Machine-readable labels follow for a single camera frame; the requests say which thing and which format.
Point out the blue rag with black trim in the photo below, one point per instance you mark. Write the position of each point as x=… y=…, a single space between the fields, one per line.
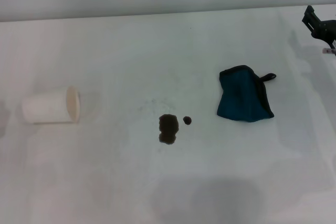
x=239 y=98

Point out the white paper cup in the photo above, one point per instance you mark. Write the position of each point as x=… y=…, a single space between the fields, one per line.
x=47 y=108

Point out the large black water stain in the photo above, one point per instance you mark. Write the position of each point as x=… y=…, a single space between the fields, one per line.
x=168 y=128

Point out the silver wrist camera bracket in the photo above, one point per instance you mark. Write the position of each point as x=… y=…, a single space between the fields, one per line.
x=328 y=50

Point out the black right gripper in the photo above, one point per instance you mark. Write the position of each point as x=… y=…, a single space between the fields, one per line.
x=328 y=31

